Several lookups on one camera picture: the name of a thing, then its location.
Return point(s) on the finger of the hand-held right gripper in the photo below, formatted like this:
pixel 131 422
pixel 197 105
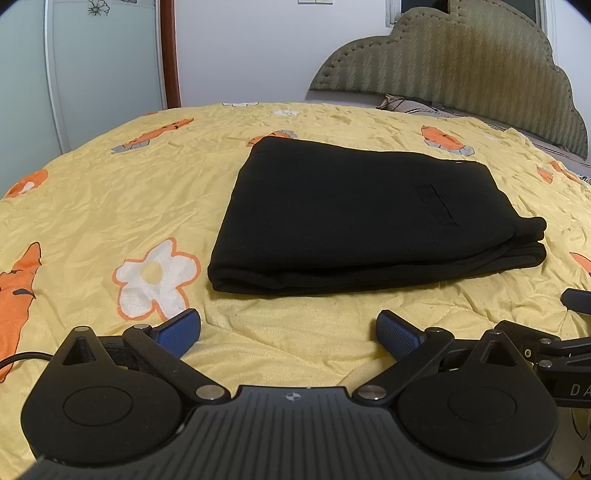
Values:
pixel 531 334
pixel 577 301

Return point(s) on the black pants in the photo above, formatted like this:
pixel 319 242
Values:
pixel 346 217

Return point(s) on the brown wooden door frame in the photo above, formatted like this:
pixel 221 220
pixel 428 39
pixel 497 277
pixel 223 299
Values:
pixel 170 50

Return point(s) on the frosted glass wardrobe door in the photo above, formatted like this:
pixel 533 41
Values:
pixel 101 69

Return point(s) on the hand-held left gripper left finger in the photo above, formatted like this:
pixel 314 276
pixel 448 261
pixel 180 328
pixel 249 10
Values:
pixel 178 333

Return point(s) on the yellow flower printed blanket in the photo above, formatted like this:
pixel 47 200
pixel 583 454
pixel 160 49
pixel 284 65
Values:
pixel 92 207

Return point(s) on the olive padded headboard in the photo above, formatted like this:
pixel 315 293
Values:
pixel 461 60

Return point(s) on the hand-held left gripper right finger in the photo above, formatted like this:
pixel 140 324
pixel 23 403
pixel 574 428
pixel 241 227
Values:
pixel 399 334

